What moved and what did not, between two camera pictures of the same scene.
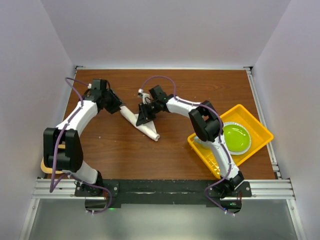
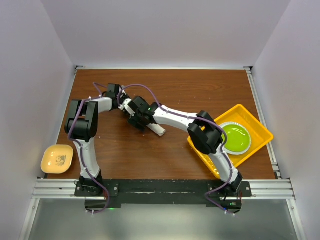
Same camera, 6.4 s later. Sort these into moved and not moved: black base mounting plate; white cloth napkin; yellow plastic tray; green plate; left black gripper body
Moved: white cloth napkin; left black gripper body
Not moved: yellow plastic tray; black base mounting plate; green plate
